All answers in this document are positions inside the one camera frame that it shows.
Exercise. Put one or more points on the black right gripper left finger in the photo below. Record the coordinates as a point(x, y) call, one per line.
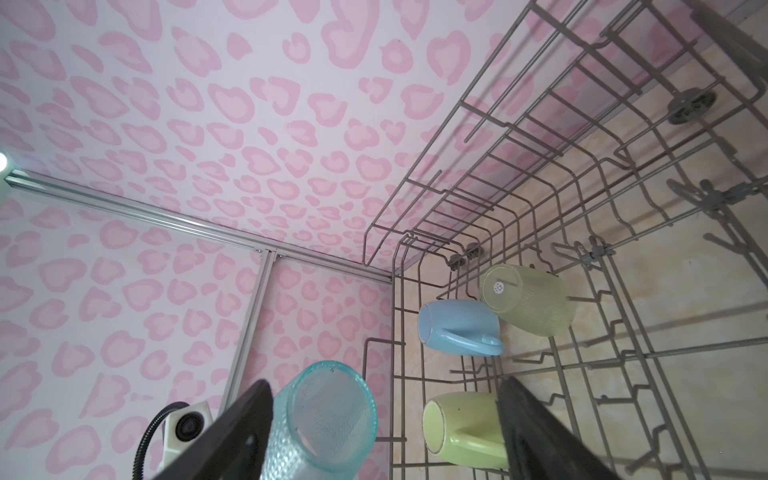
point(233, 446)

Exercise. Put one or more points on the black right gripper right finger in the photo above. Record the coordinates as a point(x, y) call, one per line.
point(538, 445)

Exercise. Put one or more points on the light green ceramic mug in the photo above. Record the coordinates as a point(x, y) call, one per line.
point(463, 428)

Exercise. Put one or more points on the teal plastic cup front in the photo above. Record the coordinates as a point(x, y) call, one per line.
point(324, 425)

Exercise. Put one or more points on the light blue ceramic mug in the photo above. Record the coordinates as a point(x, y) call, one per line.
point(460, 327)

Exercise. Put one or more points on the pale yellow plastic cup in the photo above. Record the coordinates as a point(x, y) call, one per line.
point(534, 301)

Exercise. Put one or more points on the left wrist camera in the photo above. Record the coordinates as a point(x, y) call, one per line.
point(180, 427)

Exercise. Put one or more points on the left aluminium frame strut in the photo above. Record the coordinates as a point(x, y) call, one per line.
point(270, 250)

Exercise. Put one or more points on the grey wire dish rack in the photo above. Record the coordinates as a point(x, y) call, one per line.
point(622, 147)

